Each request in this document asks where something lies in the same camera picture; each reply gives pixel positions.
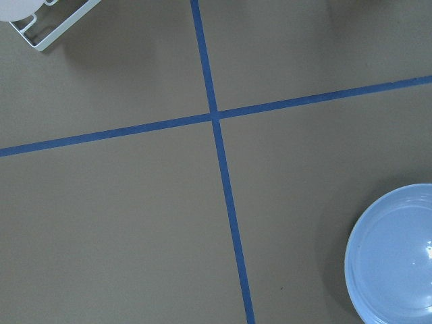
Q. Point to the blue plate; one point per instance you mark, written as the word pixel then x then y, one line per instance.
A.
pixel 387 264

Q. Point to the white wire cup rack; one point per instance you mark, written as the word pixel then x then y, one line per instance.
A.
pixel 43 27

